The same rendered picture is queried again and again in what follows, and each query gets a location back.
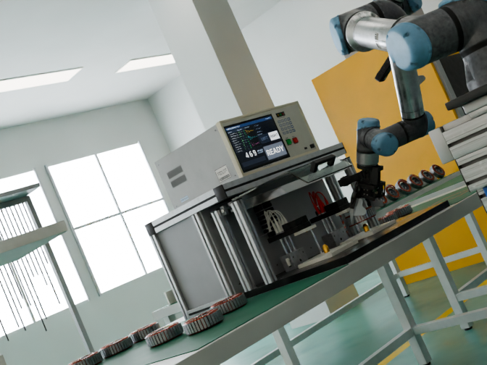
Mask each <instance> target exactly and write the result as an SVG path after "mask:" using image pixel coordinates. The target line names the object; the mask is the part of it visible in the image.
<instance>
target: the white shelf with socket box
mask: <svg viewBox="0 0 487 365"><path fill-rule="evenodd" d="M67 231H68V229H67V225H66V224H65V221H64V220H63V221H60V222H56V223H54V224H51V225H47V226H45V227H41V228H38V229H36V230H32V231H30V232H26V233H23V234H21V235H17V236H14V237H12V238H8V239H6V240H1V241H0V267H1V266H4V265H5V264H9V263H12V262H14V261H17V260H20V259H21V258H23V257H24V256H27V255H28V254H29V253H31V252H33V251H34V250H36V249H38V248H40V247H41V246H43V245H45V244H46V243H48V242H49V241H51V240H53V239H55V238H57V237H58V236H60V235H61V234H63V233H65V232H67ZM0 365H7V363H6V361H5V359H4V356H3V355H2V354H1V355H0Z"/></svg>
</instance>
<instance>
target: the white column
mask: <svg viewBox="0 0 487 365"><path fill-rule="evenodd" d="M148 1H149V3H150V5H151V8H152V10H153V13H154V15H155V17H156V19H157V22H158V24H159V26H160V28H161V31H162V33H163V36H164V37H165V40H166V42H167V45H168V47H169V49H170V51H171V54H172V56H173V59H174V60H175V63H176V65H177V67H178V70H179V72H180V74H181V77H182V79H183V82H184V83H185V85H186V88H187V90H188V93H189V95H190V97H191V100H192V102H193V105H194V106H195V108H196V111H197V113H198V115H199V118H200V120H201V123H202V124H203V126H204V129H205V131H206V130H208V129H210V128H211V127H213V126H214V125H216V123H217V122H219V121H222V120H225V119H230V118H233V117H238V116H241V115H244V114H249V113H252V112H257V111H260V110H263V109H269V108H272V107H274V103H273V102H272V99H271V97H270V94H269V93H268V90H267V88H266V86H265V83H264V81H263V79H262V76H261V75H260V73H259V70H258V68H257V66H256V63H255V61H254V59H253V56H252V55H251V52H250V50H249V47H248V46H247V43H246V41H245V39H244V36H243V34H242V32H241V29H240V28H239V26H238V23H237V21H236V18H235V16H234V14H233V11H232V9H231V8H230V5H229V3H228V0H148ZM358 296H359V294H358V292H357V289H356V288H355V286H354V284H353V285H350V286H349V287H347V288H346V289H344V290H342V291H341V292H339V293H337V294H335V295H334V296H332V297H331V298H329V299H328V300H326V301H324V302H322V303H321V304H319V305H318V306H316V307H314V308H313V309H311V310H309V311H308V312H306V313H305V314H302V315H301V316H299V317H298V318H296V319H295V320H293V321H291V322H289V323H290V325H291V328H292V329H294V328H297V327H302V326H304V325H308V324H312V323H315V322H318V321H320V320H322V319H324V318H325V317H326V316H328V315H330V314H332V313H333V312H334V311H336V310H338V309H339V308H341V307H342V306H344V305H346V304H347V303H348V302H350V301H352V300H354V299H355V298H356V297H358Z"/></svg>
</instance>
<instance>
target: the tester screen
mask: <svg viewBox="0 0 487 365"><path fill-rule="evenodd" d="M225 129H226V132H227V134H228V136H229V139H230V141H231V143H232V145H233V147H234V150H235V152H236V154H237V157H238V159H239V161H240V163H241V166H242V168H243V170H246V169H250V168H252V167H255V166H258V165H260V164H264V163H267V162H269V161H273V160H276V159H279V158H281V157H284V156H287V155H288V153H287V154H285V155H283V156H279V157H277V158H274V159H271V160H269V159H268V158H267V155H266V153H265V150H264V149H263V147H264V146H268V145H271V144H274V143H277V142H280V141H282V140H281V138H279V139H275V140H272V141H269V142H266V143H261V141H260V139H259V135H263V134H266V133H270V132H273V131H276V130H277V129H276V126H275V124H274V122H273V120H272V117H271V116H270V117H265V118H262V119H258V120H254V121H251V122H247V123H244V124H241V125H236V126H233V127H229V128H225ZM254 149H256V152H257V154H258V156H255V157H252V158H250V159H246V157H245V154H244V153H245V152H247V151H251V150H254ZM261 156H265V158H266V160H264V161H261V162H258V163H256V164H252V165H249V166H247V167H243V165H242V163H244V162H246V161H250V160H252V159H256V158H259V157H261Z"/></svg>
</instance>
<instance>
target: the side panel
mask: <svg viewBox="0 0 487 365"><path fill-rule="evenodd" d="M150 239H151V242H152V244H153V246H154V249H155V251H156V253H157V256H158V258H159V261H160V263H161V265H162V268H163V270H164V272H165V274H166V277H167V279H168V282H169V284H170V287H171V288H172V291H173V293H174V295H175V298H176V300H177V302H178V305H179V307H180V310H181V312H182V314H183V317H184V319H185V320H187V319H191V318H194V317H195V316H198V315H200V314H203V313H205V312H206V311H209V310H210V309H209V308H210V307H211V305H213V304H215V303H217V302H218V301H222V300H223V299H224V300H225V298H227V297H230V296H232V295H234V292H233V290H232V287H231V286H230V283H229V281H228V278H227V276H226V274H225V271H224V269H223V267H222V264H221V263H220V260H219V258H218V256H217V253H216V251H215V248H214V246H213V245H212V241H211V240H210V237H209V235H208V232H207V230H206V227H205V226H204V223H203V221H202V219H201V216H200V214H199V213H196V214H194V215H192V216H191V217H189V218H187V219H184V220H183V221H181V222H179V223H177V224H175V225H173V226H171V227H168V228H167V229H165V230H163V231H161V232H158V233H157V234H155V235H152V236H150Z"/></svg>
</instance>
